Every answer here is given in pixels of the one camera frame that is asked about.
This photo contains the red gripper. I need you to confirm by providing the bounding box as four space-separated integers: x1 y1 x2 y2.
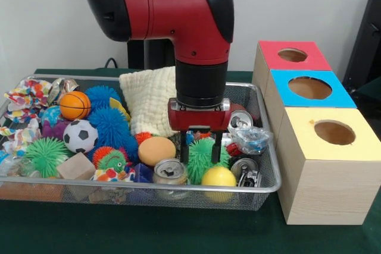
167 98 232 165

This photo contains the cream and mint cloth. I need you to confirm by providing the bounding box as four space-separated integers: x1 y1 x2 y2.
118 65 179 138

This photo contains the multicoloured spiky caterpillar toy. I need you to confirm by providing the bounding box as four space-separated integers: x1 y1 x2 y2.
92 146 132 175

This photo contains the wooden box with three holes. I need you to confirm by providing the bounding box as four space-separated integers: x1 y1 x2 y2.
252 40 381 225

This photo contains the large green spiky ball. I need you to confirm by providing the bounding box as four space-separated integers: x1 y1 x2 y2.
187 137 230 185

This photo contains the yellow ball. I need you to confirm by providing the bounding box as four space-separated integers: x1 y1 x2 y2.
201 167 238 203

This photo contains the silver top drink can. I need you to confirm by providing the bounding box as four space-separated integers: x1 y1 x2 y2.
152 158 189 200

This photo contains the round orange sponge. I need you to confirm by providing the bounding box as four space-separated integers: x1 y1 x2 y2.
138 136 177 168

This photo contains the blue spiky toy with eyes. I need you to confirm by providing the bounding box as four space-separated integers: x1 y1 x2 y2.
88 106 140 162

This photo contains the dark green tablecloth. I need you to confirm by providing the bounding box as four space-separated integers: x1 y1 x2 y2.
355 76 381 109
0 68 381 254

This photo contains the blue spiky rubber ball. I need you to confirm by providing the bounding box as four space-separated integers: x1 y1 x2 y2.
85 85 122 111

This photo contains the black and white soccer ball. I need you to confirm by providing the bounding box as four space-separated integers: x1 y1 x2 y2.
63 119 99 154

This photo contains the orange toy basketball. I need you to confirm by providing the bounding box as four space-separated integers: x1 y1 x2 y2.
60 91 92 121

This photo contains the green spiky rubber toy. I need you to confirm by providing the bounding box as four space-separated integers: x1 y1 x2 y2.
24 137 71 178

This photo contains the black monitor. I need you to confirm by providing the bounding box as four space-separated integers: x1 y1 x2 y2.
342 0 381 88

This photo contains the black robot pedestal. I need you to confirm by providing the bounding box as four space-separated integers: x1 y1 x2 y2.
127 0 240 72

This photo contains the silver wire mesh bin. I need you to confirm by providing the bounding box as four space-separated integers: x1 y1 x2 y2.
0 74 282 212

